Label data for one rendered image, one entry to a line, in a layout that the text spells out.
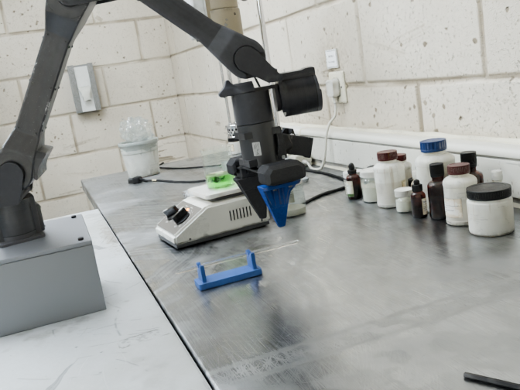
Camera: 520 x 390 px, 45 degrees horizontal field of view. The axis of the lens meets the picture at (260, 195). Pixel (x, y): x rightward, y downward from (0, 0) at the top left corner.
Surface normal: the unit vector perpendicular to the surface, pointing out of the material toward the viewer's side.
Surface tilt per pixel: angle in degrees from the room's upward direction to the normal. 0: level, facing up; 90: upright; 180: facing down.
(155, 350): 0
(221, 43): 74
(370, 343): 0
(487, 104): 90
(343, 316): 0
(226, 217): 90
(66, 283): 90
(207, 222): 90
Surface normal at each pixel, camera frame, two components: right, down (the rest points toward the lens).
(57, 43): 0.12, 0.25
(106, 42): 0.34, 0.13
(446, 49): -0.93, 0.21
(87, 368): -0.15, -0.97
